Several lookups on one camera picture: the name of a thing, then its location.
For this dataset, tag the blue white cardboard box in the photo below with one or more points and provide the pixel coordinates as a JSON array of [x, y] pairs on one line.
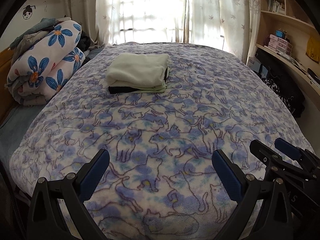
[[252, 63]]

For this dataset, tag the black white patterned cloth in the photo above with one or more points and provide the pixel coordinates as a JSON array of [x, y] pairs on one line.
[[277, 90]]

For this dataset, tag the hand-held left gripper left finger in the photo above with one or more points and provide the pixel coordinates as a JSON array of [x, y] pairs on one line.
[[95, 175]]

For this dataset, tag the dark clothes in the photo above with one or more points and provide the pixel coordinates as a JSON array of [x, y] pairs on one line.
[[85, 42]]

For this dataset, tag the grey clothes pile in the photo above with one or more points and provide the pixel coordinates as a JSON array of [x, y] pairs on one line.
[[40, 26]]

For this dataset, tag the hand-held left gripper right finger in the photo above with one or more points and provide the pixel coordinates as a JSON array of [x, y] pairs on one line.
[[226, 175]]

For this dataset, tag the grey blue bed sheet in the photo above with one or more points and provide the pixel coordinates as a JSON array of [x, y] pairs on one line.
[[17, 122]]

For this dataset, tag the stack of pink boxes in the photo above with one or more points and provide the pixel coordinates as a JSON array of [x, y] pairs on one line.
[[277, 43]]

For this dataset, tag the green garment with black trim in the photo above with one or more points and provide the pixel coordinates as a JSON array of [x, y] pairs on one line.
[[150, 88]]

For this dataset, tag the black device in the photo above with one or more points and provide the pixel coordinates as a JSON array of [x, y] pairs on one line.
[[312, 73]]

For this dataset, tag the stack of papers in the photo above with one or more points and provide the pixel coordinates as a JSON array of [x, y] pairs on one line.
[[287, 58]]

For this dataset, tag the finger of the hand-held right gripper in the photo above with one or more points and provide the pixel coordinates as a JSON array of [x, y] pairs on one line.
[[287, 148], [262, 155]]

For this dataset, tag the sheer leaf print curtain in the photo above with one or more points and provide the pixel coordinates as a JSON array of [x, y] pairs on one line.
[[107, 5], [225, 5]]

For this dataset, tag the black bag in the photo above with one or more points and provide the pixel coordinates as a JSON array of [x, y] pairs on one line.
[[270, 60]]

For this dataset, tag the yellow cloth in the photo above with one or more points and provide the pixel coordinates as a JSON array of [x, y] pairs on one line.
[[313, 51]]

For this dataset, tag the row of books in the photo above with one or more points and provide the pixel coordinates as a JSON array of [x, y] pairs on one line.
[[276, 6]]

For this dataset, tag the wooden headboard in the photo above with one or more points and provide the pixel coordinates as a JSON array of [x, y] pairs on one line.
[[5, 80]]

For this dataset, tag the blue flower patterned pillows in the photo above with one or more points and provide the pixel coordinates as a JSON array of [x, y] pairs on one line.
[[45, 62]]

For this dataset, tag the wooden shelf unit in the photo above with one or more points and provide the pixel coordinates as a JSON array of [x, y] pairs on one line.
[[295, 22]]

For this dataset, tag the white fluffy cardigan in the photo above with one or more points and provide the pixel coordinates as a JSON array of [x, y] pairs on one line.
[[135, 67]]

